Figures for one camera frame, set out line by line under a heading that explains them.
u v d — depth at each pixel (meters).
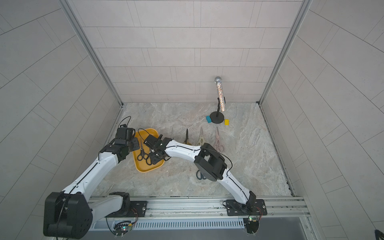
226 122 1.05
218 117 1.06
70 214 0.38
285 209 0.72
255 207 0.64
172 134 0.99
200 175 0.82
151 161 0.79
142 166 0.83
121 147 0.58
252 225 0.68
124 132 0.63
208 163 0.53
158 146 0.67
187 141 0.95
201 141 0.95
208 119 1.06
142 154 0.85
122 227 0.65
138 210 0.71
